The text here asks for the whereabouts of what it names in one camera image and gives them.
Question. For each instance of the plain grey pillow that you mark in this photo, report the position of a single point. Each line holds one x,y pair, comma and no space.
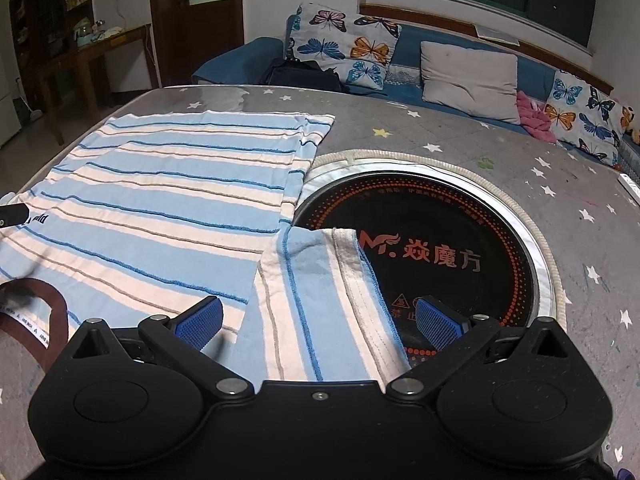
470,80

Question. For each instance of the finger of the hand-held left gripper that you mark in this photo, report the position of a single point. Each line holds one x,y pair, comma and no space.
12,215

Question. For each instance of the blue sofa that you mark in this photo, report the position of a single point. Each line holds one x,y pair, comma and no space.
410,55

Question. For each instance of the white remote control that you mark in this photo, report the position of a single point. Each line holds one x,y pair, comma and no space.
631,189

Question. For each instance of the black bag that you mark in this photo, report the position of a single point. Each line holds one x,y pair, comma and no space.
300,75

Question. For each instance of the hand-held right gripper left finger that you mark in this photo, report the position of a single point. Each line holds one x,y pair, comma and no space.
199,324

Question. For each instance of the butterfly print pillow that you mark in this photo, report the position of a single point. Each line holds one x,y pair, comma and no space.
585,115
345,45

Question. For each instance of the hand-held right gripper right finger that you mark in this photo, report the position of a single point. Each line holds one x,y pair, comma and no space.
440,327

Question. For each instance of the dark wooden door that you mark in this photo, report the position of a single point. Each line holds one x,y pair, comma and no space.
200,35

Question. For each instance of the wooden shelf cabinet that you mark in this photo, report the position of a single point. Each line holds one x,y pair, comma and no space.
45,10

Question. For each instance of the blue white striped t-shirt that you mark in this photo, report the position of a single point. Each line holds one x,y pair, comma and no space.
165,210

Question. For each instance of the wooden desk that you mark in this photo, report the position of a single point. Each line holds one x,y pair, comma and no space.
95,55

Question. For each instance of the pink cloth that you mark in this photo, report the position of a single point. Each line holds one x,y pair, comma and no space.
535,117

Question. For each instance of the grey star print tablecloth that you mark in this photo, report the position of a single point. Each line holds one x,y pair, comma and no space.
500,160

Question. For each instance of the round black induction cooktop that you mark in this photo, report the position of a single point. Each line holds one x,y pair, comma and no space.
450,220

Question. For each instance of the white paper pad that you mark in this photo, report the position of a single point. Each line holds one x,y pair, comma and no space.
497,34

